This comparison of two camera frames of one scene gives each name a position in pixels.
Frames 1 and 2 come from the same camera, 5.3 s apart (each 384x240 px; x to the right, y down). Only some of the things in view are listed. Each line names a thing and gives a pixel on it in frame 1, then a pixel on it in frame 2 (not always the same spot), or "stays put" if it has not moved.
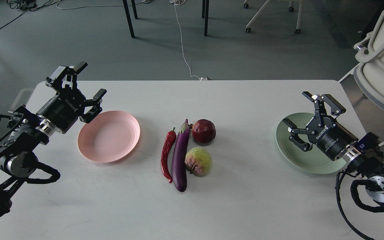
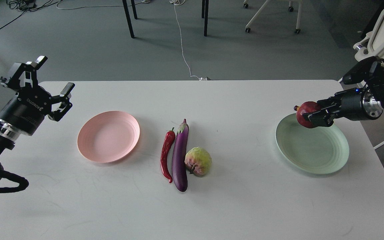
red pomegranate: (203, 130) to (307, 107)
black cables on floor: (22, 5) stays put
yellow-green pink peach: (198, 161) stays put
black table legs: (205, 13) stays put
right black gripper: (331, 138) to (358, 104)
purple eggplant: (180, 158) stays put
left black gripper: (63, 111) to (24, 112)
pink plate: (109, 136) stays put
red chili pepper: (170, 137) stays put
